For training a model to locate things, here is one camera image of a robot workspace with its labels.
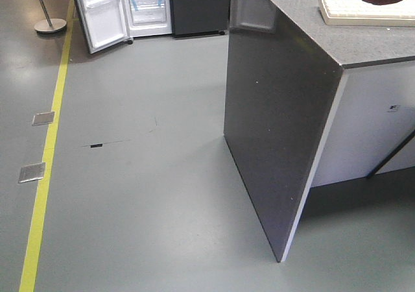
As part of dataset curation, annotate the white fridge interior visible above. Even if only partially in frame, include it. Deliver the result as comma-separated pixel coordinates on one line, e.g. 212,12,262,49
124,0,172,38

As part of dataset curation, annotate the dark grey fridge door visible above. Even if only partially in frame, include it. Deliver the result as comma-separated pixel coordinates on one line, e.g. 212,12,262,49
171,0,230,37

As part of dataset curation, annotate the white fridge door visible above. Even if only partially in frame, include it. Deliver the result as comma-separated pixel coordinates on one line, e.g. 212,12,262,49
74,0,130,54

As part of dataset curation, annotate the grey stone kitchen counter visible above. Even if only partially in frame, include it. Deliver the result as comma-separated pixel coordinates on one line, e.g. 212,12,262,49
224,0,414,262

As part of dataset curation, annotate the metal sign stand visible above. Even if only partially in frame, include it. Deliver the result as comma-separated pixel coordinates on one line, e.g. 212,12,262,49
34,0,67,34

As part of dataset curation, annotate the white keyboard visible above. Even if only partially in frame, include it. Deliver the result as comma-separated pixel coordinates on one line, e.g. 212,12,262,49
318,0,414,27

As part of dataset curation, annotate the metal floor outlet plate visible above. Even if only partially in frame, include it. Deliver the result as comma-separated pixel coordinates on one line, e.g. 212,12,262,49
32,111,55,126
18,162,46,184

